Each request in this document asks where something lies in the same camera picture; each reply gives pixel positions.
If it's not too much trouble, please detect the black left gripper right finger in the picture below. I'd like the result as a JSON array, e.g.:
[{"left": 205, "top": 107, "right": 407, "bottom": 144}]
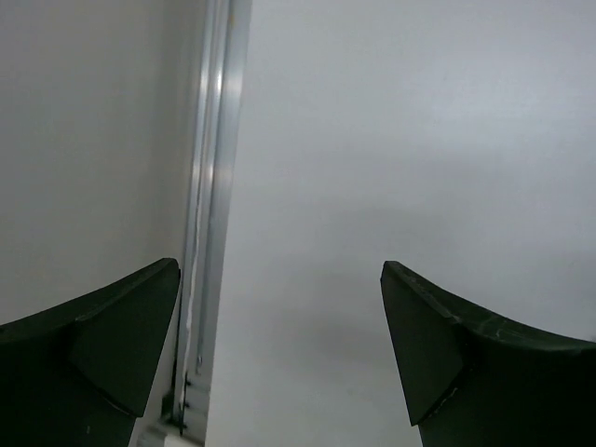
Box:
[{"left": 381, "top": 261, "right": 595, "bottom": 446}]

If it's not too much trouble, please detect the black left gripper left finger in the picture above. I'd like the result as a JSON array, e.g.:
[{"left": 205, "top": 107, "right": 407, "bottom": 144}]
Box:
[{"left": 1, "top": 258, "right": 181, "bottom": 446}]

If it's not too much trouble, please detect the aluminium frame rail left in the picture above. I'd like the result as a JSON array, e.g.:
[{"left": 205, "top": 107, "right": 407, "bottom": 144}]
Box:
[{"left": 134, "top": 0, "right": 252, "bottom": 447}]

